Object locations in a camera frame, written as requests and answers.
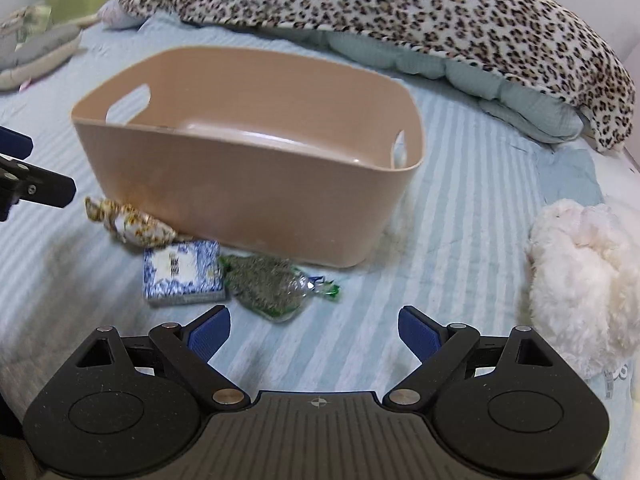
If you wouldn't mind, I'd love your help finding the floral candy packet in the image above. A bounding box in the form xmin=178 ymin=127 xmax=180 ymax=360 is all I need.
xmin=85 ymin=197 xmax=179 ymax=248

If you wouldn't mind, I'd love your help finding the leopard print blanket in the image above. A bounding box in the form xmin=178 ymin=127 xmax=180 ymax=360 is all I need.
xmin=117 ymin=0 xmax=636 ymax=151

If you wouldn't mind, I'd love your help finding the pale pink pillow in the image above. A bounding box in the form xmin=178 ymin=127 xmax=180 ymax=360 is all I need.
xmin=98 ymin=0 xmax=149 ymax=30

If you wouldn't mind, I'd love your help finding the blue white patterned box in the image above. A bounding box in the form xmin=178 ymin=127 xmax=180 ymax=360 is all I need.
xmin=142 ymin=240 xmax=227 ymax=306

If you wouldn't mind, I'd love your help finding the grey and cream cushion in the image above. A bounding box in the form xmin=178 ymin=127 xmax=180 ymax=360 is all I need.
xmin=1 ymin=24 xmax=81 ymax=91

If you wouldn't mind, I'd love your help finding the green dried herb packet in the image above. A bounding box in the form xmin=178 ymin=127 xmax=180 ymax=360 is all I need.
xmin=218 ymin=255 xmax=341 ymax=323

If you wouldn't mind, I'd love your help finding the light green quilted comforter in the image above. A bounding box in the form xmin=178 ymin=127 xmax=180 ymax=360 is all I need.
xmin=264 ymin=27 xmax=590 ymax=144

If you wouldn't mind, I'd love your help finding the beige plastic storage basket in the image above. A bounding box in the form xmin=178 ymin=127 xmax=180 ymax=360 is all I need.
xmin=72 ymin=47 xmax=425 ymax=268

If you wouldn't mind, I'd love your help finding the folded green paper bag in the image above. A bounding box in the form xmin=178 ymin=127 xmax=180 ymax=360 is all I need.
xmin=1 ymin=3 xmax=51 ymax=47

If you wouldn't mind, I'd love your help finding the white fluffy plush toy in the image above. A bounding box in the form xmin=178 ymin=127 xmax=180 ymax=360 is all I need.
xmin=527 ymin=198 xmax=639 ymax=379

